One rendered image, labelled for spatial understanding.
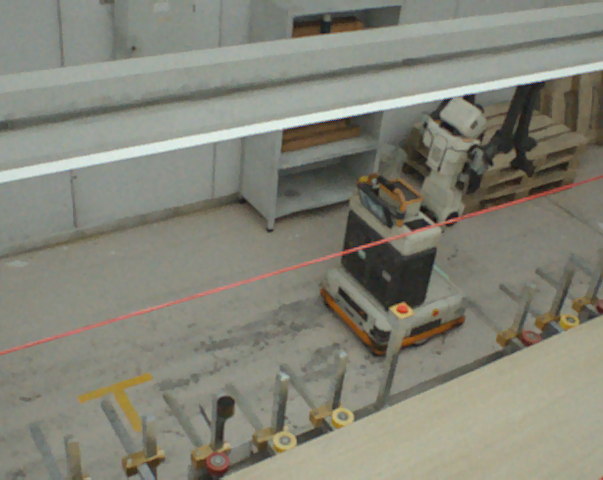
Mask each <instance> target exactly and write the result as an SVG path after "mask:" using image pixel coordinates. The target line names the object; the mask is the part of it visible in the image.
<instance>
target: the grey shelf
mask: <svg viewBox="0 0 603 480"><path fill-rule="evenodd" d="M406 2H407V0H251V11H250V27H249V44H257V43H265V42H273V41H282V40H283V37H284V40H291V38H292V29H293V22H301V21H310V20H319V19H322V17H323V13H325V12H331V13H332V18H337V17H345V16H356V17H357V19H361V20H362V21H363V24H364V29H363V30H365V29H373V28H381V27H389V26H397V25H403V20H404V14H405V8H406ZM366 8H367V10H366ZM364 10H365V11H364ZM358 12H359V14H358ZM365 15H366V17H365ZM364 22H365V23H364ZM284 26H285V27H284ZM289 32H290V33H289ZM285 35H286V36H285ZM289 35H290V36H289ZM249 44H248V45H249ZM387 113H388V108H384V109H379V110H374V111H368V112H363V113H358V114H352V115H349V116H350V118H351V122H350V125H346V126H347V128H348V127H353V126H359V127H360V130H361V134H360V136H357V137H352V138H348V139H344V140H338V141H334V142H329V143H325V144H320V145H316V146H311V147H307V148H302V149H298V150H293V151H289V152H283V153H280V149H281V139H282V128H281V129H276V130H271V131H265V132H260V133H255V134H249V135H244V136H243V143H242V159H241V175H240V192H239V199H238V202H239V203H240V204H243V203H245V200H244V199H243V197H244V198H245V199H246V200H247V201H248V202H249V203H250V204H251V205H252V206H253V207H254V208H255V209H256V210H258V211H259V212H260V213H261V214H262V215H263V216H264V217H265V218H266V219H267V226H266V230H267V231H268V232H272V231H273V226H274V218H276V217H280V216H284V215H288V214H291V213H294V212H297V211H301V210H307V209H312V208H317V207H321V206H325V205H329V204H333V203H337V202H341V201H346V200H350V199H351V195H352V193H353V192H354V191H356V190H358V188H357V182H358V181H359V178H360V177H363V176H368V175H369V174H371V173H373V172H377V171H378V165H379V160H380V154H381V148H382V142H383V137H384V131H385V125H386V118H387ZM274 131H275V133H274ZM279 133H280V134H279ZM278 144H279V145H278ZM345 155H346V156H345ZM337 157H338V159H337ZM344 162H345V163H344ZM268 218H269V219H268ZM271 224H272V225H271ZM271 226H272V227H271Z"/></svg>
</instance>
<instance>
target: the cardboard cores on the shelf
mask: <svg viewBox="0 0 603 480"><path fill-rule="evenodd" d="M321 22H322V19H319V20H310V21H301V22H293V29H292V38H299V37H307V36H315V35H320V30H321ZM363 29H364V24H363V21H362V20H361V19H357V17H356V16H345V17H337V18H332V23H331V31H330V34H331V33H339V32H348V31H357V30H363ZM350 122H351V118H350V116H349V115H347V116H341V117H335V118H330V119H325V120H319V121H314V122H309V123H303V124H298V126H293V127H287V128H282V139H281V149H280V153H283V152H289V151H293V150H298V149H302V148H307V147H311V146H316V145H320V144H325V143H329V142H334V141H338V140H344V139H348V138H352V137H357V136H360V134H361V130H360V127H359V126H353V127H348V128H347V126H346V125H350Z"/></svg>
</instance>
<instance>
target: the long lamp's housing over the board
mask: <svg viewBox="0 0 603 480"><path fill-rule="evenodd" d="M600 63H603V30H596V31H589V32H583V33H576V34H570V35H563V36H556V37H549V38H542V39H535V40H529V41H522V42H515V43H509V44H502V45H495V46H489V47H482V48H475V49H469V50H462V51H456V52H449V53H442V54H436V55H429V56H422V57H415V58H412V62H411V66H408V65H406V64H405V63H403V62H402V59H401V60H395V61H388V62H381V63H375V64H368V65H361V66H355V67H348V68H341V69H334V70H327V71H321V72H314V73H307V74H301V75H294V76H287V77H280V78H273V79H266V80H260V81H253V82H246V83H240V84H233V85H226V86H220V87H213V88H206V89H199V90H192V91H186V92H179V93H172V94H166V95H159V96H152V97H146V98H144V99H139V100H132V101H126V102H119V103H112V104H105V105H98V106H92V107H85V108H78V109H72V110H65V111H58V112H52V113H45V114H38V115H32V116H25V117H18V118H12V119H10V124H11V130H9V129H8V127H7V126H6V124H5V123H4V120H0V173H2V172H7V171H13V170H18V169H24V168H29V167H35V166H40V165H46V164H51V163H57V161H62V160H67V159H73V158H78V157H84V156H89V155H95V154H100V153H106V152H111V151H117V150H122V149H128V148H134V147H140V146H145V145H151V144H156V143H162V142H167V141H173V140H178V139H184V138H189V137H195V136H200V135H206V134H211V133H216V132H223V131H228V130H234V129H239V128H245V127H250V126H256V125H261V124H267V122H272V121H278V120H283V119H290V118H295V117H301V116H306V115H312V114H317V113H323V112H328V111H334V110H339V109H346V108H351V107H357V106H362V105H367V104H373V103H378V102H384V101H389V100H395V99H400V98H406V97H411V96H418V95H423V94H429V93H434V92H440V91H445V90H451V89H456V88H462V87H467V86H473V85H478V84H484V83H489V82H495V81H500V80H505V79H511V78H516V77H523V76H528V75H534V74H539V73H545V72H550V71H556V70H561V69H565V70H567V69H572V68H578V67H583V66H589V65H594V64H600Z"/></svg>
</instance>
